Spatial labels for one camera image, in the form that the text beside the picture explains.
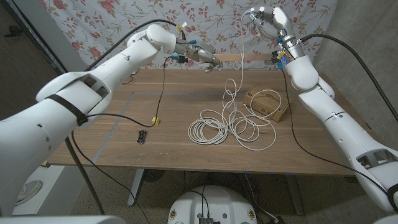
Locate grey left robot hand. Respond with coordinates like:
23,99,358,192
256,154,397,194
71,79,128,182
187,42,223,73

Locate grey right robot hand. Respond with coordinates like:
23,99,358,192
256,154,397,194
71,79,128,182
249,6,295,40

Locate long wooden stick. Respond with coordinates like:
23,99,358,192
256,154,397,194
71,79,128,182
213,52,276,63

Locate white Ethernet cable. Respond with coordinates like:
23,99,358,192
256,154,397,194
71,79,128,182
187,9,282,152

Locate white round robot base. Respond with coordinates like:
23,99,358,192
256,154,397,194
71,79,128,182
167,185,258,224

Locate brown cardboard package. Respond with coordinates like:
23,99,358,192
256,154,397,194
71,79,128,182
243,83,289,123

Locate floral backdrop cloth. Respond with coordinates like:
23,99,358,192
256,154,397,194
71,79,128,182
39,0,340,78

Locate dark round fan grille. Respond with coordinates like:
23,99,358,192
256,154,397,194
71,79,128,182
142,169,166,184

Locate white table leg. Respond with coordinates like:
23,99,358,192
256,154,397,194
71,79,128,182
127,169,146,207

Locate grey table leg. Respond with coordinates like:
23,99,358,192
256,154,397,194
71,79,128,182
285,174,305,216

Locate black floor object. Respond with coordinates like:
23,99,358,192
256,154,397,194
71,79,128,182
4,25,24,39

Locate white floor platform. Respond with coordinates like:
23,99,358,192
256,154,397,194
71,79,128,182
12,164,68,216

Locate white robot torso edge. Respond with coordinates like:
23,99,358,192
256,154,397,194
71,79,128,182
0,215,127,224

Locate white round disc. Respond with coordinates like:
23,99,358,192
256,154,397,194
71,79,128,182
17,180,44,206

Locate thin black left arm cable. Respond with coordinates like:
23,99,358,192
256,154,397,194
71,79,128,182
70,55,175,224

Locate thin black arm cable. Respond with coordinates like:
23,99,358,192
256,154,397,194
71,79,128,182
280,67,391,195
70,55,175,224

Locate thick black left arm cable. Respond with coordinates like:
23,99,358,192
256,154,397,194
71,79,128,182
64,19,187,215

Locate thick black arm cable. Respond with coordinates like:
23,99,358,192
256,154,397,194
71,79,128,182
298,33,398,123
64,19,187,215

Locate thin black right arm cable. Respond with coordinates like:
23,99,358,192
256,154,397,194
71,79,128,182
280,67,391,195

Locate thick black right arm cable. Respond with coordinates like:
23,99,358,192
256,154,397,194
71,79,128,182
298,33,398,123

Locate black left arm strap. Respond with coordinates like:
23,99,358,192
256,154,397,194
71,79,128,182
45,93,90,127

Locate black arm strap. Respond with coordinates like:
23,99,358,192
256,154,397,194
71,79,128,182
387,183,398,212
45,93,90,127

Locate dark baseboard rail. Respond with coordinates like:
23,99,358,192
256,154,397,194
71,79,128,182
4,0,68,74

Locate white floor cable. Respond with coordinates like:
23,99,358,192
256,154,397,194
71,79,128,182
243,173,278,223

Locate black right arm strap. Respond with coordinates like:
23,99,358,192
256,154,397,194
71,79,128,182
387,183,398,212

